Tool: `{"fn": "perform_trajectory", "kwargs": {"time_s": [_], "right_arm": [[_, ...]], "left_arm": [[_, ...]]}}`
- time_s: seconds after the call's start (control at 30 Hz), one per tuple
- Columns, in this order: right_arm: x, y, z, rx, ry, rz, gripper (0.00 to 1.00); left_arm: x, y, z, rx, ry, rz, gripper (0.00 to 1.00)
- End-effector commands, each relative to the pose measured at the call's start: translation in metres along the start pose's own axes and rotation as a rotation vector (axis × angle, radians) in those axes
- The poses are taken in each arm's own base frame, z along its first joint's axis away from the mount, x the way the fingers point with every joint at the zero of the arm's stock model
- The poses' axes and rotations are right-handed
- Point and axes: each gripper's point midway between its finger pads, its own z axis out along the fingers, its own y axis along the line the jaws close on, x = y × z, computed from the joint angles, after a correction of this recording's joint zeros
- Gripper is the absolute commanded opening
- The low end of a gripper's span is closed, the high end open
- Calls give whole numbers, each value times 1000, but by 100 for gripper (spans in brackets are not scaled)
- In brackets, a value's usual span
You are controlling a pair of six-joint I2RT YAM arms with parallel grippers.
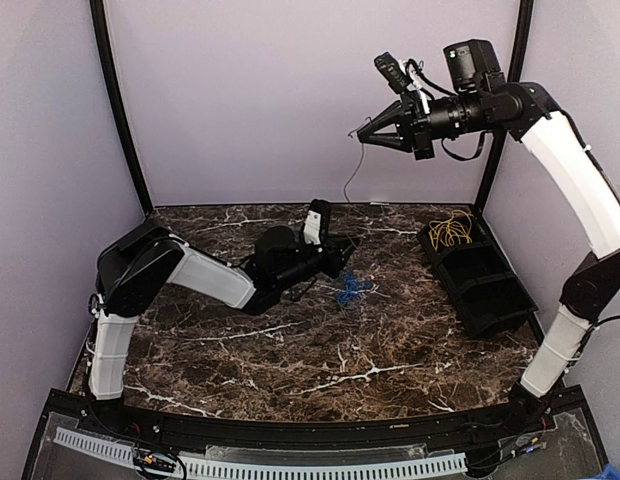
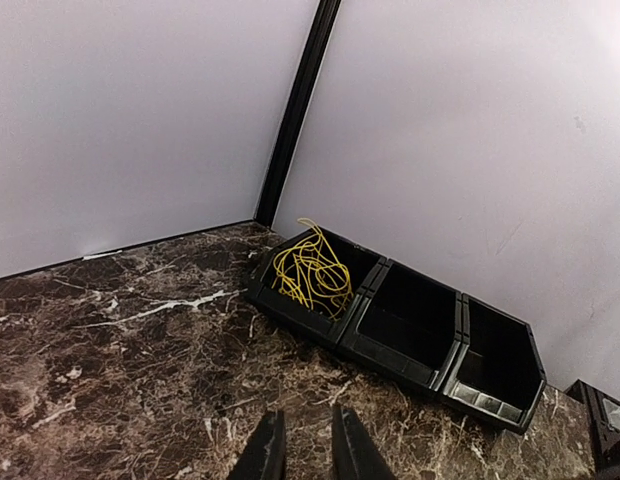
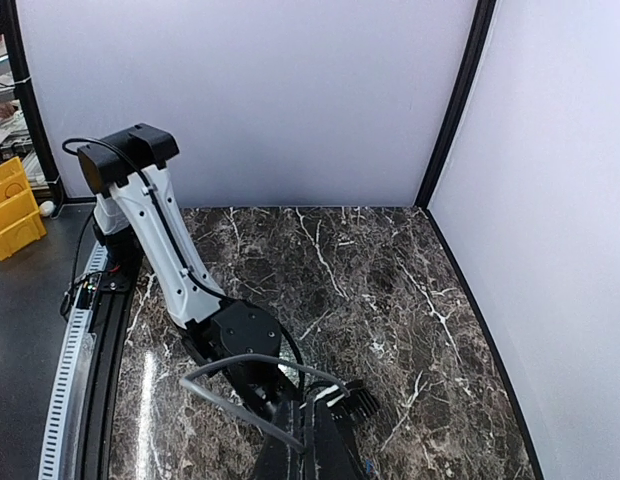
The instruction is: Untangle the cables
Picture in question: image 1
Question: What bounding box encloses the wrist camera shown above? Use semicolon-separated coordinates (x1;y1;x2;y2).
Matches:
299;199;332;246
374;52;431;115

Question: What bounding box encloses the white slotted cable duct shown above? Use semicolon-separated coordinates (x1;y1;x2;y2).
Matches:
53;427;467;479

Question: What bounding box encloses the blue cable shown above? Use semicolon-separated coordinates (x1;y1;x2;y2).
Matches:
334;269;376;311

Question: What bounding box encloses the black front rail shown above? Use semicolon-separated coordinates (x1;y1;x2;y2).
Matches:
49;389;586;456

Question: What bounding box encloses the black frame post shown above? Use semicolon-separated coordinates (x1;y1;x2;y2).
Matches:
89;0;154;216
474;0;535;211

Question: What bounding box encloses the black three-compartment bin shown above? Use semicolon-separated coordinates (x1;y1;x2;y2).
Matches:
418;209;537;339

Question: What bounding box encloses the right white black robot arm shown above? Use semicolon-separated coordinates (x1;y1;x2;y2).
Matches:
485;33;620;403

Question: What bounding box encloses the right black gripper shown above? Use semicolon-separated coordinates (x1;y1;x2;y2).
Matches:
358;88;500;158

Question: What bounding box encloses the left black frame post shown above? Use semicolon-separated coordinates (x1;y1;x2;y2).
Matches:
89;0;154;216

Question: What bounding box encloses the pale yellow thin cable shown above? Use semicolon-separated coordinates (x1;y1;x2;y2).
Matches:
425;209;476;249

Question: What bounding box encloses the right black frame post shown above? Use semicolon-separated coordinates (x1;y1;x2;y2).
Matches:
474;0;535;211

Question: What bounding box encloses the blue object at corner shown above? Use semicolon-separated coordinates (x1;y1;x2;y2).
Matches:
600;464;620;480

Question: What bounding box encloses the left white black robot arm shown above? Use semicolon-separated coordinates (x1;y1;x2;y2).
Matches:
87;225;360;436

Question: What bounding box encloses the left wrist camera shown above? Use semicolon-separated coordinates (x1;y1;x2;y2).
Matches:
299;199;332;246

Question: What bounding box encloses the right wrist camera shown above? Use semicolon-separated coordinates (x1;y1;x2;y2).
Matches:
374;52;431;115

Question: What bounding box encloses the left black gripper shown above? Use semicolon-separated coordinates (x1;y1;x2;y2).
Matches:
275;233;360;292

